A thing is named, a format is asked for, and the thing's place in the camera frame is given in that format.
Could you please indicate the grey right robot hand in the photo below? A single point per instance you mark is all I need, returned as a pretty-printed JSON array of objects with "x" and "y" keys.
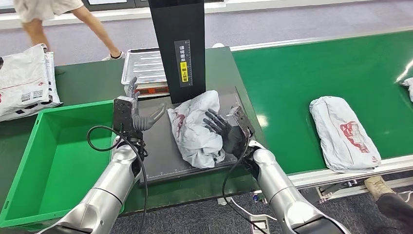
[{"x": 232, "y": 139}]

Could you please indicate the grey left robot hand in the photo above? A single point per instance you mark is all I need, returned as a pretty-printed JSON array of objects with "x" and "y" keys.
[{"x": 142, "y": 122}]

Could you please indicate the grey poly mailer parcel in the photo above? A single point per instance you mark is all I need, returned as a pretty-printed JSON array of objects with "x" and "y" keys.
[
  {"x": 193, "y": 135},
  {"x": 342, "y": 139},
  {"x": 409, "y": 88}
]

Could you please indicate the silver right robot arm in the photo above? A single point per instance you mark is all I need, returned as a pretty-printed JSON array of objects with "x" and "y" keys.
[{"x": 284, "y": 197}]

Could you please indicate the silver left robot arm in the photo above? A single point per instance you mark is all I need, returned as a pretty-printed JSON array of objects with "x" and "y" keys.
[{"x": 106, "y": 190}]

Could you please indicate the black inbound scanner machine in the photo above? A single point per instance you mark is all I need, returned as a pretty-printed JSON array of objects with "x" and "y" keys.
[{"x": 180, "y": 32}]

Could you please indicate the green conveyor belt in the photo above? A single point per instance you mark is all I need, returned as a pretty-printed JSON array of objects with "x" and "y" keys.
[{"x": 306, "y": 58}]

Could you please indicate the weighing scale with steel tray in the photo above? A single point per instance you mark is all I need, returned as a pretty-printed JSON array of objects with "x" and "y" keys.
[{"x": 142, "y": 68}]

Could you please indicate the metal floor socket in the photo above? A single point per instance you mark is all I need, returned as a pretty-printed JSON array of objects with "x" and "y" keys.
[{"x": 259, "y": 226}]

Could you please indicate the white flat poly mailer bag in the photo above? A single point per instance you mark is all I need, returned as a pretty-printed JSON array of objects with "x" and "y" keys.
[
  {"x": 22, "y": 77},
  {"x": 55, "y": 93}
]

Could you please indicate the small white round object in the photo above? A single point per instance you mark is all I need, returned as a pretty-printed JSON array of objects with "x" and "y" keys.
[{"x": 218, "y": 46}]

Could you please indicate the green plastic crate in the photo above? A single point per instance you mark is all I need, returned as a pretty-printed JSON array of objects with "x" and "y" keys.
[{"x": 58, "y": 168}]

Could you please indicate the person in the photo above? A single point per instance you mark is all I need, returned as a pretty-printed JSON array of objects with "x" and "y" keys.
[
  {"x": 45, "y": 9},
  {"x": 390, "y": 202}
]

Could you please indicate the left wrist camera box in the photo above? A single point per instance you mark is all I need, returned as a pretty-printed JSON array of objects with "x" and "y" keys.
[{"x": 122, "y": 113}]

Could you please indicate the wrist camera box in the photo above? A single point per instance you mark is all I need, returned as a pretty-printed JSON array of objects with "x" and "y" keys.
[
  {"x": 242, "y": 118},
  {"x": 122, "y": 113}
]

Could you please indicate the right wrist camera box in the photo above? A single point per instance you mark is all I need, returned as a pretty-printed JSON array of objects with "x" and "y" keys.
[{"x": 242, "y": 118}]

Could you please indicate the dark window frame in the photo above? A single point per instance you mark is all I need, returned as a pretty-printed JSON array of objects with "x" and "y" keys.
[{"x": 109, "y": 6}]

